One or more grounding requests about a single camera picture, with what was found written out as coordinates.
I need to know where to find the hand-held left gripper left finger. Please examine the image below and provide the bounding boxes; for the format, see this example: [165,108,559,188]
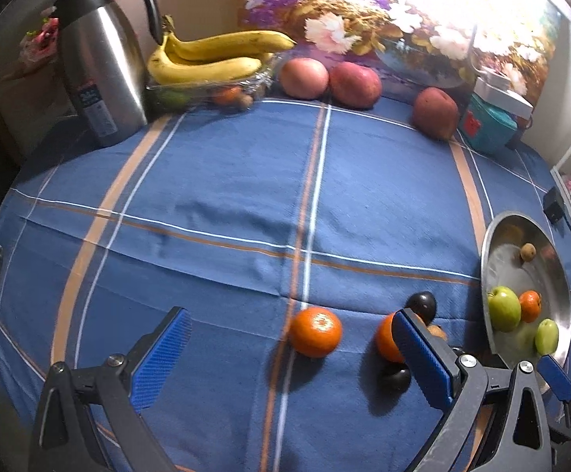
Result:
[28,306,194,472]

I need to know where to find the stainless steel thermos jug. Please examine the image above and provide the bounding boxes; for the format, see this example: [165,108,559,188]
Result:
[52,0,164,148]

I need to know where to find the floral painting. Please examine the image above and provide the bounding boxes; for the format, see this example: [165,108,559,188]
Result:
[237,0,564,109]

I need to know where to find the bunch of yellow bananas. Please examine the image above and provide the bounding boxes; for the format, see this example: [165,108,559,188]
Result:
[146,15,297,85]

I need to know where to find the dark red apple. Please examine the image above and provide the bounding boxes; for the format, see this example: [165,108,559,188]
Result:
[412,87,459,142]

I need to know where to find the small green apple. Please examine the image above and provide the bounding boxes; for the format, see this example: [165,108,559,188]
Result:
[534,319,560,356]
[487,286,522,332]

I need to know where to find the dark purple plum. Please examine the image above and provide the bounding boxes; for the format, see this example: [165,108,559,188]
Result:
[380,361,412,394]
[407,291,438,320]

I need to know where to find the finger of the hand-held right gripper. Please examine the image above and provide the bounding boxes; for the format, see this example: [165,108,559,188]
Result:
[536,354,571,446]

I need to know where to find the blue plaid tablecloth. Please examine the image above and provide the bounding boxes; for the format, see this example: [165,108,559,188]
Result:
[0,96,571,472]

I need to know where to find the teal plastic box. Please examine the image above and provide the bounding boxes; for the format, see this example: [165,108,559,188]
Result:
[458,92,518,155]

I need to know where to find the black power adapter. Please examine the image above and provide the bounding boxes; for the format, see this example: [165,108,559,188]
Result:
[542,188,565,223]

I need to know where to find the pale pink apple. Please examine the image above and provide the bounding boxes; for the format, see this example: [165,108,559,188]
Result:
[279,57,329,99]

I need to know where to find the round stainless steel plate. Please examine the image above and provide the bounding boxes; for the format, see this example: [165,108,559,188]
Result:
[480,211,571,394]

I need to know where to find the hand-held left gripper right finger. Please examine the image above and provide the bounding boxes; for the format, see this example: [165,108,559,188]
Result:
[392,308,555,472]

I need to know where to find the mandarin orange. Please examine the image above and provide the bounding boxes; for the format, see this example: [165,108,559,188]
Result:
[288,306,344,359]
[375,312,407,363]
[519,290,543,324]
[214,86,243,106]

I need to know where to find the clear glass container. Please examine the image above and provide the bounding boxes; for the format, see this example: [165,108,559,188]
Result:
[145,56,279,111]

